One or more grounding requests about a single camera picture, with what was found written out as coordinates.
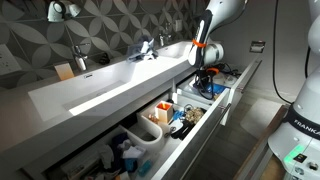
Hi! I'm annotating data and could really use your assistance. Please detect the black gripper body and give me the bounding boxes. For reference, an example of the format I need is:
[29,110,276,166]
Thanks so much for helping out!
[195,67,219,92]

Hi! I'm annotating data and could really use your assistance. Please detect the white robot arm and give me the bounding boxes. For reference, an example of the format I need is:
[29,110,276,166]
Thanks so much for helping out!
[188,0,248,70]

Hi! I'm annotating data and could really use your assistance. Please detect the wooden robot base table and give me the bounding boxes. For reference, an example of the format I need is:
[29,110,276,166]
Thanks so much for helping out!
[233,106,288,180]

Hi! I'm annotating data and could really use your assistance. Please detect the white box orange inside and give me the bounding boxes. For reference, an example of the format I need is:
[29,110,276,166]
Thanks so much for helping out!
[155,101,173,123]

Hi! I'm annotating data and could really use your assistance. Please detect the gold scrunchie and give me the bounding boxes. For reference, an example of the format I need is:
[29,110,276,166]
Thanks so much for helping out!
[185,108,204,124]

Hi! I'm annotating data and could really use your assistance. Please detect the chrome faucet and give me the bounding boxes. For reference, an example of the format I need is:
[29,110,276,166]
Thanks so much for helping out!
[72,44,88,71]
[159,23,172,47]

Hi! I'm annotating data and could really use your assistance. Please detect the small scissors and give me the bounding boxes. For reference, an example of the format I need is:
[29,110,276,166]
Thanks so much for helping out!
[164,127,176,138]

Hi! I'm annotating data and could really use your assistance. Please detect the toilet paper holder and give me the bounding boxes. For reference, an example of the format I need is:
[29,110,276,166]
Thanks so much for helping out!
[250,41,265,53]

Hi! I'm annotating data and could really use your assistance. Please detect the blue crumpled cloth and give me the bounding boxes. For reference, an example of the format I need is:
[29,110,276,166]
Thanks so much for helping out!
[127,35,158,62]

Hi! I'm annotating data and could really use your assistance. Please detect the white double sink vanity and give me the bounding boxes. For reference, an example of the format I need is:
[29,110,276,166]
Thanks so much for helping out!
[0,41,192,151]

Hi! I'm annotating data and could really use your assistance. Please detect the left drawer steel handle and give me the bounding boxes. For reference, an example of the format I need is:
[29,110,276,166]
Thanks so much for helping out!
[175,103,231,180]

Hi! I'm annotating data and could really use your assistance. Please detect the drawer steel handle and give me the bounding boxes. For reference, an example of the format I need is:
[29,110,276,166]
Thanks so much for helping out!
[175,103,231,180]
[238,60,261,93]

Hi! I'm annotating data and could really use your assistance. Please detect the right drawer steel handle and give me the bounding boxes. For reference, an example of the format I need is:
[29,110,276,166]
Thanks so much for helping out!
[238,60,261,93]

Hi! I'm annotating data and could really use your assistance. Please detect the white wall outlet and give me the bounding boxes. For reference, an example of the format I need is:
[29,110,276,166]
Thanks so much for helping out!
[0,44,21,75]

